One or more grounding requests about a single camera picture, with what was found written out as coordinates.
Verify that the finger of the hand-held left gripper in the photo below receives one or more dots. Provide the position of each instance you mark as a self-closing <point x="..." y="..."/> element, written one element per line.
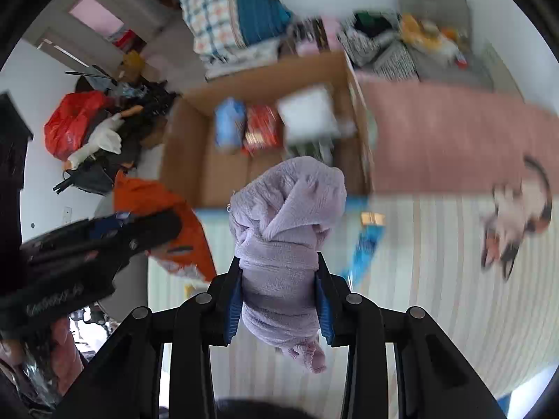
<point x="148" y="235"/>

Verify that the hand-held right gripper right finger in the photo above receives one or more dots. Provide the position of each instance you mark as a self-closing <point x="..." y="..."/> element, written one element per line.
<point x="326" y="314"/>

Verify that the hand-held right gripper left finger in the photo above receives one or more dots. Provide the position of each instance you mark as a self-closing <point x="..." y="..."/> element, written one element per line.
<point x="232" y="310"/>

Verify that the lavender fleece garment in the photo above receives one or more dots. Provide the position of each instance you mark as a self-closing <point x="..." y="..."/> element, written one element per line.
<point x="284" y="244"/>

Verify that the large cardboard box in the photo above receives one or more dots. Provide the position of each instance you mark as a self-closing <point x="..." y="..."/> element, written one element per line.
<point x="209" y="174"/>

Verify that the person's left forearm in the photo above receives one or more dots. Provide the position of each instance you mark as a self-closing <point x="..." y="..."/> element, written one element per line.
<point x="61" y="353"/>

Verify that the orange cloth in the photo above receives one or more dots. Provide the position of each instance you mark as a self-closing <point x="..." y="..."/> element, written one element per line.
<point x="170" y="222"/>

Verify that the black bag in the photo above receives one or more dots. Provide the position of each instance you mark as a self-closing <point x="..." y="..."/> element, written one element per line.
<point x="87" y="179"/>

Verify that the white plush toy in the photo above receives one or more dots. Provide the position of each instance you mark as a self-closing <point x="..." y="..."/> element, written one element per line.
<point x="102" y="139"/>

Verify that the striped bed sheet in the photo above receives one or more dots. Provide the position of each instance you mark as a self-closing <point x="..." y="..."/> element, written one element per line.
<point x="436" y="297"/>

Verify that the dark wooden cabinet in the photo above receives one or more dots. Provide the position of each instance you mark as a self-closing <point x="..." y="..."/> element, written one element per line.
<point x="11" y="174"/>

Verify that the red plastic bag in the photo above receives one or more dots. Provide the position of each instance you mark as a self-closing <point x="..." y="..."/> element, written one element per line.
<point x="72" y="124"/>

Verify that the light blue packet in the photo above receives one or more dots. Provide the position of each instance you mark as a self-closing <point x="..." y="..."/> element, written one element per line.
<point x="229" y="124"/>

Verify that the red patterned packet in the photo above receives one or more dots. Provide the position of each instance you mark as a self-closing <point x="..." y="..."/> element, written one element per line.
<point x="262" y="128"/>

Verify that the white square box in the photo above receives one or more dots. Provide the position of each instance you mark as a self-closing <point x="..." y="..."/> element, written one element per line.
<point x="308" y="115"/>

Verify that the calico cat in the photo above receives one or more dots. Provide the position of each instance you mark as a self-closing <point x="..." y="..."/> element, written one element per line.
<point x="517" y="218"/>

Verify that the pink blanket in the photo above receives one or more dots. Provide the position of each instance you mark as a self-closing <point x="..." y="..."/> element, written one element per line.
<point x="454" y="139"/>

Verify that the plaid checked quilt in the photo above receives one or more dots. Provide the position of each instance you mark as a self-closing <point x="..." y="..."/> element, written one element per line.
<point x="212" y="22"/>

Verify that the door with pink pane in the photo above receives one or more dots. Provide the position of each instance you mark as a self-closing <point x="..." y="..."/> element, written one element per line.
<point x="94" y="17"/>

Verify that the teal blue cloth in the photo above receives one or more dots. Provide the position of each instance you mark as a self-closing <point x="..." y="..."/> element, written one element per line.
<point x="258" y="6"/>

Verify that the black and white patterned cloth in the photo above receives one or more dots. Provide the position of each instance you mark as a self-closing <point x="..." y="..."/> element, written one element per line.
<point x="377" y="52"/>

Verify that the yellow plush toy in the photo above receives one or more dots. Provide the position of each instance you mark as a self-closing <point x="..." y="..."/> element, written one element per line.
<point x="421" y="30"/>

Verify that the grey cushioned chair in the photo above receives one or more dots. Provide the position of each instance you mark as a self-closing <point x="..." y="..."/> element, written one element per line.
<point x="441" y="26"/>

